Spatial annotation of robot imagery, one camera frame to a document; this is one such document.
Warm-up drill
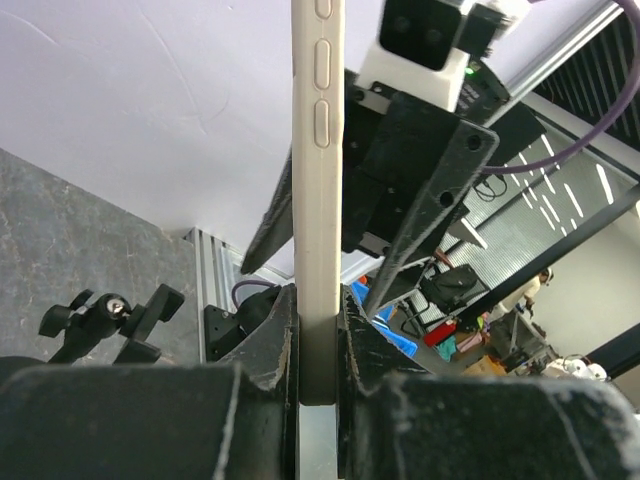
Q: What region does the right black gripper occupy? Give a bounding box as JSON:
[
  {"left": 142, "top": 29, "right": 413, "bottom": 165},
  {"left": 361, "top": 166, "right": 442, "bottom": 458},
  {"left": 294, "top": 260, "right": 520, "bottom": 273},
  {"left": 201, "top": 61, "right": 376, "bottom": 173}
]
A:
[{"left": 240, "top": 71, "right": 499, "bottom": 315}]

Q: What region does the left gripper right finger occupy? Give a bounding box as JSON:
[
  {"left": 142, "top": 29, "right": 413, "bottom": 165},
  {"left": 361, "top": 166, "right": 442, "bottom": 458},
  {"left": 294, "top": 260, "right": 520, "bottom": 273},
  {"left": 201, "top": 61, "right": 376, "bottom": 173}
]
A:
[{"left": 337, "top": 288, "right": 639, "bottom": 479}]

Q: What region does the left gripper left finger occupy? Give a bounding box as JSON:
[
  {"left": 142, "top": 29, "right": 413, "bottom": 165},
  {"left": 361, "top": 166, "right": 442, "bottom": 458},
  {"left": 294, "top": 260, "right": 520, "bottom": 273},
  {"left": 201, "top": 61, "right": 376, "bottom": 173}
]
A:
[{"left": 1, "top": 285, "right": 299, "bottom": 479}]

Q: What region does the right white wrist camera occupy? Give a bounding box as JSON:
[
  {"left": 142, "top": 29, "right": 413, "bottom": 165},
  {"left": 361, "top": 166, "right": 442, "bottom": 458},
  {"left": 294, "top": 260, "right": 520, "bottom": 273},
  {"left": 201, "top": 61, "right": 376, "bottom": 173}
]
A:
[{"left": 354, "top": 0, "right": 531, "bottom": 112}]

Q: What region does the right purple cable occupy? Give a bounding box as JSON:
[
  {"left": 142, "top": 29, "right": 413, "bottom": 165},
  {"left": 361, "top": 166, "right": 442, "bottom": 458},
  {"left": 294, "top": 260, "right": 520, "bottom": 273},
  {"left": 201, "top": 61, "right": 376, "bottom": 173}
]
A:
[{"left": 479, "top": 0, "right": 640, "bottom": 176}]

